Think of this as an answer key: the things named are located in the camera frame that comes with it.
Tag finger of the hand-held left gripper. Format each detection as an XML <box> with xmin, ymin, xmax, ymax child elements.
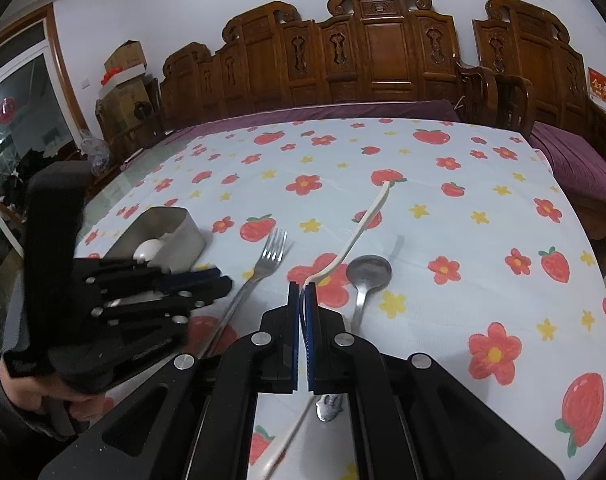
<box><xmin>90</xmin><ymin>275</ymin><xmax>234</xmax><ymax>331</ymax></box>
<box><xmin>73</xmin><ymin>258</ymin><xmax>222</xmax><ymax>294</ymax></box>

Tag carved wooden armchair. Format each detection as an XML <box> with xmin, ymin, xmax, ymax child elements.
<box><xmin>472</xmin><ymin>0</ymin><xmax>606</xmax><ymax>277</ymax></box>

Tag small brown cardboard box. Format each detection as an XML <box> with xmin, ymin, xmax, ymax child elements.
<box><xmin>104</xmin><ymin>41</ymin><xmax>145</xmax><ymax>74</ymax></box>

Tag purple armchair cushion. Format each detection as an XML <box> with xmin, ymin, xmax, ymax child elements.
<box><xmin>529</xmin><ymin>121</ymin><xmax>606</xmax><ymax>212</ymax></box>

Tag person's left hand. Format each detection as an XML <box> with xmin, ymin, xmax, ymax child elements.
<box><xmin>0</xmin><ymin>354</ymin><xmax>108</xmax><ymax>425</ymax></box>

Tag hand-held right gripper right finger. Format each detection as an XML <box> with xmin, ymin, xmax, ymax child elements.
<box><xmin>305</xmin><ymin>282</ymin><xmax>564</xmax><ymax>480</ymax></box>

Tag white cardboard box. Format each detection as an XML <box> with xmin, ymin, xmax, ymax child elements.
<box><xmin>97</xmin><ymin>64</ymin><xmax>148</xmax><ymax>99</ymax></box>

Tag purple bench cushion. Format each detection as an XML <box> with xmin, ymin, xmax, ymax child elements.
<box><xmin>147</xmin><ymin>101</ymin><xmax>462</xmax><ymax>149</ymax></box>

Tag white plastic spoon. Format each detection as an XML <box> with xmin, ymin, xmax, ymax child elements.
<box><xmin>133</xmin><ymin>239</ymin><xmax>177</xmax><ymax>264</ymax></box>
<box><xmin>260</xmin><ymin>179</ymin><xmax>392</xmax><ymax>479</ymax></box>

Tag metal fork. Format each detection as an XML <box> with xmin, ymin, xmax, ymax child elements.
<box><xmin>200</xmin><ymin>228</ymin><xmax>289</xmax><ymax>359</ymax></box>

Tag carved wooden bench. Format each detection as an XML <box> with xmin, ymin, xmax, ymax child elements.
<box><xmin>159</xmin><ymin>0</ymin><xmax>498</xmax><ymax>132</ymax></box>

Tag clear plastic bag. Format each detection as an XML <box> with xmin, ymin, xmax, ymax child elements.
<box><xmin>80</xmin><ymin>129</ymin><xmax>112</xmax><ymax>177</ymax></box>

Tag red desk calendar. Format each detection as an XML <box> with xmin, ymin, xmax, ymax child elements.
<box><xmin>587</xmin><ymin>66</ymin><xmax>606</xmax><ymax>107</ymax></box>

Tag floral strawberry print tablecloth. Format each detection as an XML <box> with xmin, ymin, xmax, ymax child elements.
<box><xmin>76</xmin><ymin>117</ymin><xmax>606</xmax><ymax>480</ymax></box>

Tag metal tray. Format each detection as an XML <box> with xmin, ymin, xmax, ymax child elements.
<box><xmin>106</xmin><ymin>206</ymin><xmax>206</xmax><ymax>274</ymax></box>

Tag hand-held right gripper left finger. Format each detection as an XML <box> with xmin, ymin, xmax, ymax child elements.
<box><xmin>38</xmin><ymin>282</ymin><xmax>304</xmax><ymax>480</ymax></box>

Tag glass door with wooden frame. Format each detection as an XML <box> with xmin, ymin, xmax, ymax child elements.
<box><xmin>0</xmin><ymin>4</ymin><xmax>90</xmax><ymax>243</ymax></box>

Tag large brown cardboard box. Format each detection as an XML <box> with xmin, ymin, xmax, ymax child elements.
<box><xmin>95</xmin><ymin>77</ymin><xmax>152</xmax><ymax>147</ymax></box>

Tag person's left forearm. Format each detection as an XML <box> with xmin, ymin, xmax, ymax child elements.
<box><xmin>0</xmin><ymin>344</ymin><xmax>79</xmax><ymax>443</ymax></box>

